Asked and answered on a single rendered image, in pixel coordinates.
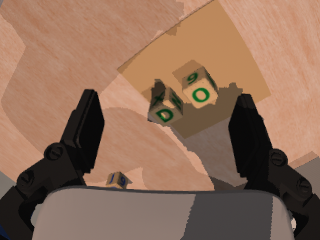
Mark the tan mat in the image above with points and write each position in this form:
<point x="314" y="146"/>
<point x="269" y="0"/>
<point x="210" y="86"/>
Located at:
<point x="206" y="38"/>

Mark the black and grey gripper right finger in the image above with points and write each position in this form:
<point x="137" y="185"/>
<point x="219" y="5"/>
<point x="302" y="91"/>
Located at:
<point x="266" y="168"/>

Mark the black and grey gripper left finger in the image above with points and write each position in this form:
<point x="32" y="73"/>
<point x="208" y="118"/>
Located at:
<point x="64" y="164"/>

